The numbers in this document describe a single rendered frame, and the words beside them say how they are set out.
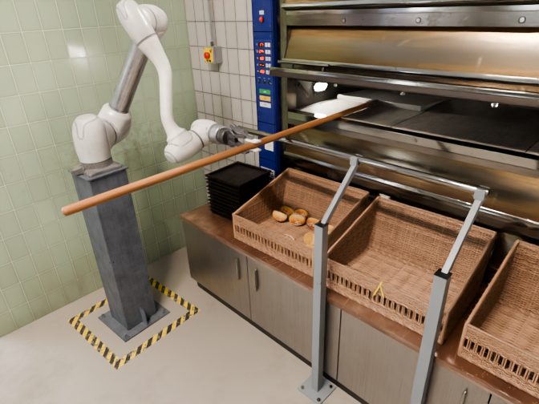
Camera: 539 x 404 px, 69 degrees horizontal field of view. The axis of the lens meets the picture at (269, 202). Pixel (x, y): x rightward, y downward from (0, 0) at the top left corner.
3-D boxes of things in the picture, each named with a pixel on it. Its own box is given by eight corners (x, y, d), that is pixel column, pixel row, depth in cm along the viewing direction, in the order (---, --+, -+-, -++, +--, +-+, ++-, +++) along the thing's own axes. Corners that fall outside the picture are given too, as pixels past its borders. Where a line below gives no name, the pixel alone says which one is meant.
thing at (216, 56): (212, 62, 256) (211, 45, 251) (223, 62, 249) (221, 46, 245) (204, 62, 251) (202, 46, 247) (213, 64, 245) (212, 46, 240)
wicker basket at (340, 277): (373, 240, 210) (377, 194, 198) (485, 284, 175) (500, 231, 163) (318, 284, 179) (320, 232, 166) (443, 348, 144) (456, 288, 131)
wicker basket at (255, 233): (289, 207, 249) (288, 166, 236) (367, 236, 214) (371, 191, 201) (232, 238, 217) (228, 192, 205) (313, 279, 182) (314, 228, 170)
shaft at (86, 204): (65, 218, 117) (62, 209, 116) (61, 215, 119) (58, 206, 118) (370, 107, 225) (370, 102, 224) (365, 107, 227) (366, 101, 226)
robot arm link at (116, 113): (83, 139, 209) (105, 127, 228) (111, 154, 210) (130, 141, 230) (130, -4, 173) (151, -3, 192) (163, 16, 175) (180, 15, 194)
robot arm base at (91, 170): (65, 172, 200) (62, 162, 198) (105, 159, 215) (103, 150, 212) (82, 180, 189) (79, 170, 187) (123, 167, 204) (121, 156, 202)
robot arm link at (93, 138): (71, 163, 195) (59, 119, 185) (91, 151, 211) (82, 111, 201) (101, 163, 193) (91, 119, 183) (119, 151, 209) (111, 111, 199)
